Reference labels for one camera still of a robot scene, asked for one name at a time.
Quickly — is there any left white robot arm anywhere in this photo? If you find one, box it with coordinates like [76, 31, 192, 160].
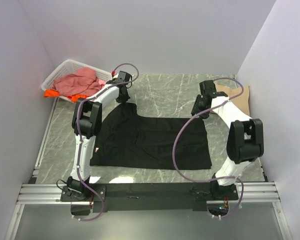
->
[66, 71, 134, 197]

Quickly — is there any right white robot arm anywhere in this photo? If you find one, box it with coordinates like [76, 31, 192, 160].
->
[191, 80, 264, 198]

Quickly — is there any orange t-shirt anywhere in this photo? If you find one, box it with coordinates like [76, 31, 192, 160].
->
[43, 89, 88, 103]

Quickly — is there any folded tan t-shirt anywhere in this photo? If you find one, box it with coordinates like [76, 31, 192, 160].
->
[215, 83, 250, 116]

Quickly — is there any black t-shirt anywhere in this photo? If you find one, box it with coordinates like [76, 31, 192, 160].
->
[89, 103, 212, 170]

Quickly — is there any pink t-shirt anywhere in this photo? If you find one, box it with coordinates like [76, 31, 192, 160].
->
[50, 67, 106, 97]

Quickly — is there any white plastic basket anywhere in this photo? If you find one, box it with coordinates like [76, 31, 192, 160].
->
[41, 59, 112, 99]

